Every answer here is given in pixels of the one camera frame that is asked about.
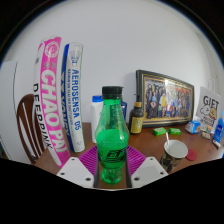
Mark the blue tissue pack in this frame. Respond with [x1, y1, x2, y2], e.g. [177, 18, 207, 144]
[184, 120, 202, 135]

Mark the white paper gift bag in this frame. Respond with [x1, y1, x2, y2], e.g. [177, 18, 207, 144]
[194, 78, 223, 128]

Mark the patterned paper cup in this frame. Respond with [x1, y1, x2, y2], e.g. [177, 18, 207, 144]
[159, 139, 189, 174]

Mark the white bottle with blue cap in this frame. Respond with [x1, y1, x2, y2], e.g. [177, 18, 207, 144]
[90, 95, 104, 144]

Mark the white stir stick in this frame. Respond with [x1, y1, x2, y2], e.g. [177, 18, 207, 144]
[164, 131, 170, 148]

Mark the amber pump bottle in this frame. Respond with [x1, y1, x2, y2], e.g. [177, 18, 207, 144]
[128, 94, 145, 135]

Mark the blue detergent bottle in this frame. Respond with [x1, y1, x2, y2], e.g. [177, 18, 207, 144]
[212, 111, 224, 144]

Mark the green plastic drink bottle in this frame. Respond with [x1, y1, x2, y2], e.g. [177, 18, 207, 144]
[94, 85, 130, 185]

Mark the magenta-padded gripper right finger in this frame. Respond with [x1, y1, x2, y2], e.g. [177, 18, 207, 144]
[124, 144, 169, 189]

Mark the flat round red coaster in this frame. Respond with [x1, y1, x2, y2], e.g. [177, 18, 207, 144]
[185, 148, 198, 162]

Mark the pink shuttlecock tube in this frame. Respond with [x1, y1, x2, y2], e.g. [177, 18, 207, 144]
[33, 36, 72, 168]

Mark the small patterned box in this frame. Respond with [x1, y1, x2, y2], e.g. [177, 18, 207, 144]
[200, 131, 212, 140]

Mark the framed group picture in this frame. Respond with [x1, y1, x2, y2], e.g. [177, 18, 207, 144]
[135, 69, 195, 128]

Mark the brown wooden chair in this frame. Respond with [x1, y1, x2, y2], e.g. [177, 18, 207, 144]
[16, 93, 46, 164]

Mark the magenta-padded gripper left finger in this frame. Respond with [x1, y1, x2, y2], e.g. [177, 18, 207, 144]
[56, 144, 101, 189]

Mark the white blue shuttlecock tube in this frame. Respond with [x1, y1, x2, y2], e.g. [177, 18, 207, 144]
[60, 42, 86, 153]

